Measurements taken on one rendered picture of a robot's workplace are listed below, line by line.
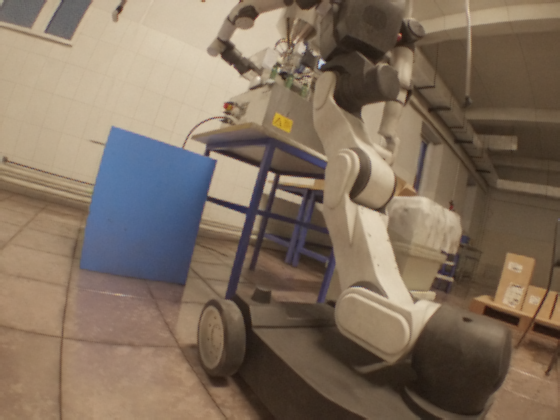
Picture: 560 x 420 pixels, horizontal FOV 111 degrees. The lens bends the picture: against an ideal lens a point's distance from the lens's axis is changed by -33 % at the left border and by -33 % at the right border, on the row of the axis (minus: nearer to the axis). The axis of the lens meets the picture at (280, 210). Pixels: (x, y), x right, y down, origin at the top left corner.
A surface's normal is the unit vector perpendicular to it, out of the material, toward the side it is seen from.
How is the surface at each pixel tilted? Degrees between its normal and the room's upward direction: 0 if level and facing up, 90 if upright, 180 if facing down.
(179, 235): 90
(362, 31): 104
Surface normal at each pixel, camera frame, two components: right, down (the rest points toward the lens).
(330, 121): -0.65, 0.12
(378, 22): 0.16, 0.28
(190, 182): 0.58, 0.15
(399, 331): -0.81, -0.23
